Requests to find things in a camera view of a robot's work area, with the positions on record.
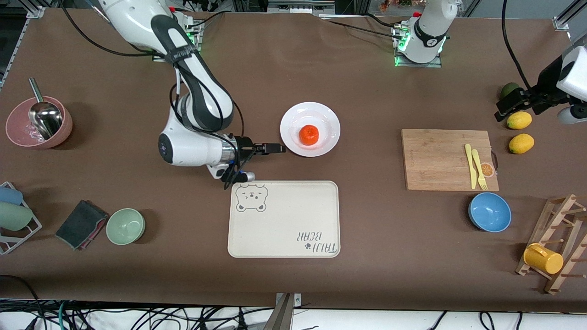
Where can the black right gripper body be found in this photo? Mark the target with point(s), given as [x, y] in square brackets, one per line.
[247, 147]

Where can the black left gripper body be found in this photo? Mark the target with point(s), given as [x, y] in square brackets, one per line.
[544, 88]

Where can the orange mandarin fruit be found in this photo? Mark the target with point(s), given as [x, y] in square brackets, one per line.
[309, 135]

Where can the white round plate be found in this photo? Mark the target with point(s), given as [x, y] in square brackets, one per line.
[323, 119]

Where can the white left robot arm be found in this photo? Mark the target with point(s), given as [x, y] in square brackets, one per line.
[429, 27]

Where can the dark green avocado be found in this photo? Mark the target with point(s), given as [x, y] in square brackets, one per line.
[508, 88]

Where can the yellow lemon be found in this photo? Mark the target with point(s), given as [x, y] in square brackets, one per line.
[520, 121]
[521, 143]

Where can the yellow plastic fork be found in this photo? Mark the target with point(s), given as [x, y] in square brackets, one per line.
[478, 165]

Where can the yellow plastic knife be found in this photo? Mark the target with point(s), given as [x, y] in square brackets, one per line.
[469, 160]

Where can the cream bear print tray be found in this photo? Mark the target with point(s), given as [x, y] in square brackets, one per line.
[284, 224]

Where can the wooden cutting board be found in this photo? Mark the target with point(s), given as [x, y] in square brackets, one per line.
[435, 160]

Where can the blue bowl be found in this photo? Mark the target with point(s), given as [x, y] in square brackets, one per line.
[490, 212]

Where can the pale green bowl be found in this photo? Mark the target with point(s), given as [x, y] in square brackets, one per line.
[125, 226]

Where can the yellow mug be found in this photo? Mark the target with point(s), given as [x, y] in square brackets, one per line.
[545, 260]

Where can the wooden mug rack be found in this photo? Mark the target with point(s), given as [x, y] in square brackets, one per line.
[566, 270]

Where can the dark grey folded cloth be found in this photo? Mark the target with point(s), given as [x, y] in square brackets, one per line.
[80, 224]

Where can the steel scoop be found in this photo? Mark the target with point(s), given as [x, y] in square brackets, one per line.
[46, 119]

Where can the clear ice pieces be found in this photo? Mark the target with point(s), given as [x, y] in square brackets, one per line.
[30, 134]

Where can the pink bowl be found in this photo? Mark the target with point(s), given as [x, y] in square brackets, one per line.
[17, 121]

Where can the blue cup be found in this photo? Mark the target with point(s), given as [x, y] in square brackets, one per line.
[9, 195]

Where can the sage green cup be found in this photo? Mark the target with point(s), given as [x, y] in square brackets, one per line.
[13, 216]

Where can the aluminium frame profile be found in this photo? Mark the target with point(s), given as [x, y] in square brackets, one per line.
[566, 16]
[35, 12]

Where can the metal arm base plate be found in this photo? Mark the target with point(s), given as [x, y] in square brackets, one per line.
[196, 39]
[433, 64]

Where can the grey metal frame beam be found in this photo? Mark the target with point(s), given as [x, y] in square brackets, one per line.
[300, 5]

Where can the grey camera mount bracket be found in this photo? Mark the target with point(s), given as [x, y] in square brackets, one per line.
[285, 311]

